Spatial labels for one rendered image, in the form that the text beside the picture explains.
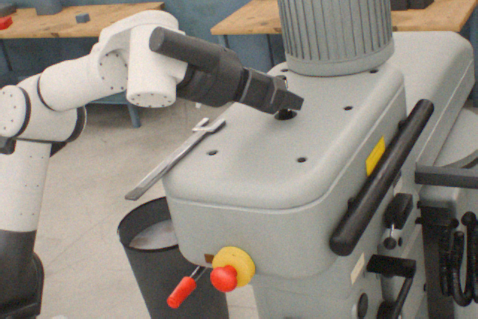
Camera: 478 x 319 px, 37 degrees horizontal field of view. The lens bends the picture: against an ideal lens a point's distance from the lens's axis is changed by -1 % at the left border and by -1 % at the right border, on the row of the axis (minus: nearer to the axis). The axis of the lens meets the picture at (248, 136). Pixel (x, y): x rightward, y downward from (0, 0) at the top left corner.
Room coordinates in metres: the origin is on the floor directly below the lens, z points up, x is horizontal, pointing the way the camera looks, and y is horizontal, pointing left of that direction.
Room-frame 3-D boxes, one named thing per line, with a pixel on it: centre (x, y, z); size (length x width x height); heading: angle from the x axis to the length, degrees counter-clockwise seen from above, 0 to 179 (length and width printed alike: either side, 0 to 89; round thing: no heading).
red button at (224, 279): (0.83, 0.07, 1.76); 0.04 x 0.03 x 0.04; 58
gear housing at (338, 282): (1.08, -0.09, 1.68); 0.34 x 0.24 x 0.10; 148
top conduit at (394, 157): (1.00, -0.21, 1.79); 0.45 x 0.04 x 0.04; 148
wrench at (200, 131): (0.96, 0.11, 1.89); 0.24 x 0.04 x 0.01; 149
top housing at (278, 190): (1.06, -0.07, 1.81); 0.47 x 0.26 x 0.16; 148
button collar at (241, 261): (0.85, 0.06, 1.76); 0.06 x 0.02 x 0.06; 58
